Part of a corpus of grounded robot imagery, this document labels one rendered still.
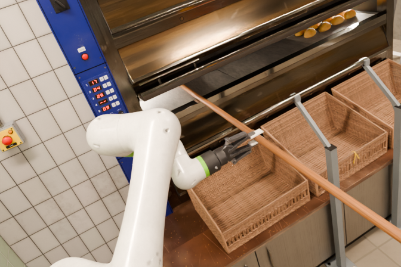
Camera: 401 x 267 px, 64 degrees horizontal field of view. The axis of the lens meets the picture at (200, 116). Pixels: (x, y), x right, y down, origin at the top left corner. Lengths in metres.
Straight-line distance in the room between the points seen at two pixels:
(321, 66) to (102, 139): 1.71
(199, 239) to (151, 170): 1.14
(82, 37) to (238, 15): 0.83
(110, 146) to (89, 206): 1.05
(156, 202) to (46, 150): 1.05
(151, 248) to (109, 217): 1.27
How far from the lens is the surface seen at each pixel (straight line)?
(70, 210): 1.95
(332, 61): 2.38
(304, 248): 2.09
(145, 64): 1.67
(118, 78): 1.66
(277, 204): 1.80
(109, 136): 0.92
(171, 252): 1.91
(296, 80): 2.21
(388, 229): 1.05
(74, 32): 1.57
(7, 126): 1.65
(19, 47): 1.60
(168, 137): 0.84
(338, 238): 2.14
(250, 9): 1.90
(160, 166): 0.81
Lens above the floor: 2.00
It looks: 29 degrees down
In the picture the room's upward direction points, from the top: 18 degrees counter-clockwise
